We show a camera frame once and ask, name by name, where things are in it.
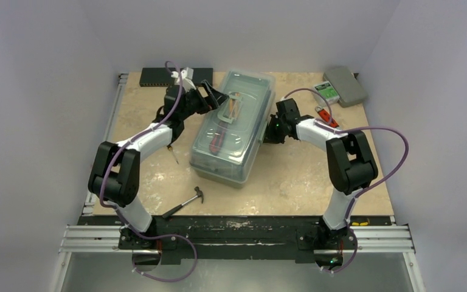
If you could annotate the translucent green tool box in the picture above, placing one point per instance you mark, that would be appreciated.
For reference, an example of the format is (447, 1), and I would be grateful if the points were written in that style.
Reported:
(232, 165)

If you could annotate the black network switch box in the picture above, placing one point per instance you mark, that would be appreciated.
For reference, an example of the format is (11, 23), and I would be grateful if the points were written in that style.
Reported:
(155, 77)

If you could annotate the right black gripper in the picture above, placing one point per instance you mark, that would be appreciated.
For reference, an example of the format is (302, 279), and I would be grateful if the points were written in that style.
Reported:
(271, 134)

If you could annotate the grey plastic case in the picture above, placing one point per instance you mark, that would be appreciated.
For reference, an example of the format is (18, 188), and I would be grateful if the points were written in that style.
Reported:
(349, 90)

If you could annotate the green white screw box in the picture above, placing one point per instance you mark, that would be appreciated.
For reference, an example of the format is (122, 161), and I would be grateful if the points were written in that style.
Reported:
(328, 92)

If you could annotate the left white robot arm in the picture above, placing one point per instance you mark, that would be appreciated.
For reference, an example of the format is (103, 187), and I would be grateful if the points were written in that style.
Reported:
(115, 173)

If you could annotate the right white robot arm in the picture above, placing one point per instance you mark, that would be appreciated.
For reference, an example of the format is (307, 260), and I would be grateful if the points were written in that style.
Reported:
(350, 161)

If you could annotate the red black utility knife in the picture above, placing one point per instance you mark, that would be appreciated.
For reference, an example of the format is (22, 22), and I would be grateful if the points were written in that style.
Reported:
(217, 140)

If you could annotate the yellow black tool on base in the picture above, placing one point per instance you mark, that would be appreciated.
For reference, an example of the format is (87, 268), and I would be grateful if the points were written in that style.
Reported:
(360, 223)

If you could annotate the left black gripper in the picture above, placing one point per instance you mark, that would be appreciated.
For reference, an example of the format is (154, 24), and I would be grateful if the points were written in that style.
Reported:
(215, 100)

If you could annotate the black handled hammer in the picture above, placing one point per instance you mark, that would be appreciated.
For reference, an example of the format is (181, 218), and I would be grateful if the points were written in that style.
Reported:
(199, 195)

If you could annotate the yellow handled pliers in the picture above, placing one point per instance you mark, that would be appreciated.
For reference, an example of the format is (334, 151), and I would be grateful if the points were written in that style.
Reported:
(234, 106)

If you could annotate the small black flat box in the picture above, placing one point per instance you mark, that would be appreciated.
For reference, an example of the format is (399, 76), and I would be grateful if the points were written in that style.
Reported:
(201, 74)

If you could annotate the red adjustable wrench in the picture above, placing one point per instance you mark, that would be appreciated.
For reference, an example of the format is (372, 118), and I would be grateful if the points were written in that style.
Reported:
(326, 117)

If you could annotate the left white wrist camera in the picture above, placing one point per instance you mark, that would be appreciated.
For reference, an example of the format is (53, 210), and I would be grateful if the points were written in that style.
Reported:
(184, 78)

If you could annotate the black handled screwdriver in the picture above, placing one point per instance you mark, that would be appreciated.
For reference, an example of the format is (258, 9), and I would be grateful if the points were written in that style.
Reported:
(171, 150)

